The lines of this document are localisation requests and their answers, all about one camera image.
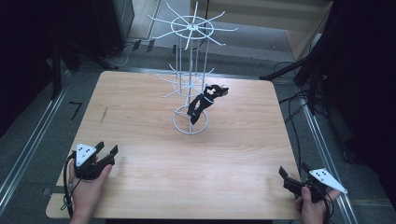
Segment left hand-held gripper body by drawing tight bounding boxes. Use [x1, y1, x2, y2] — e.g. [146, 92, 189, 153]
[73, 143, 117, 182]

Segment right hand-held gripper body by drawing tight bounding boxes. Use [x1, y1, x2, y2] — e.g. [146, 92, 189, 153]
[282, 167, 348, 203]

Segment white wire rack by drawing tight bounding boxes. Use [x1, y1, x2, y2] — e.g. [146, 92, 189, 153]
[147, 1, 239, 135]

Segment person's right hand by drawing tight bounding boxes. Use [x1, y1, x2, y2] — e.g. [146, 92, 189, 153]
[294, 186, 342, 224]

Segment person's left hand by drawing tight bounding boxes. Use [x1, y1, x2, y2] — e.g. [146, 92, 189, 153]
[68, 161, 114, 217]

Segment dark cabinet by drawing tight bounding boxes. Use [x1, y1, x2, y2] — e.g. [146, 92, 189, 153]
[92, 0, 135, 59]

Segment light wooden board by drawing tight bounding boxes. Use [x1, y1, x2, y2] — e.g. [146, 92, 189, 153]
[190, 0, 332, 63]

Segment aluminium floor rail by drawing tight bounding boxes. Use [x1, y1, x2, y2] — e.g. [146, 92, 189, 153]
[300, 96, 359, 224]
[0, 71, 74, 206]

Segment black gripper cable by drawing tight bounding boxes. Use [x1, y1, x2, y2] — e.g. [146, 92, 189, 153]
[321, 192, 334, 224]
[63, 151, 78, 217]

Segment black floor cables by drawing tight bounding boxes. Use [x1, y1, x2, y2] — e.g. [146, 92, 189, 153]
[273, 60, 312, 175]

